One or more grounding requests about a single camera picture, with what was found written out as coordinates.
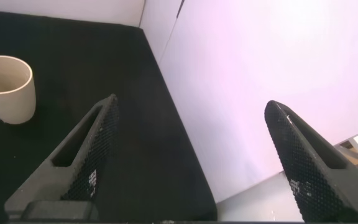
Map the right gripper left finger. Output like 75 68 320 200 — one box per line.
4 93 120 220

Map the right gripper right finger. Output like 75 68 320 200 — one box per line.
264 100 358 222

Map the beige plastic cup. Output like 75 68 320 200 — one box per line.
0 55 37 125

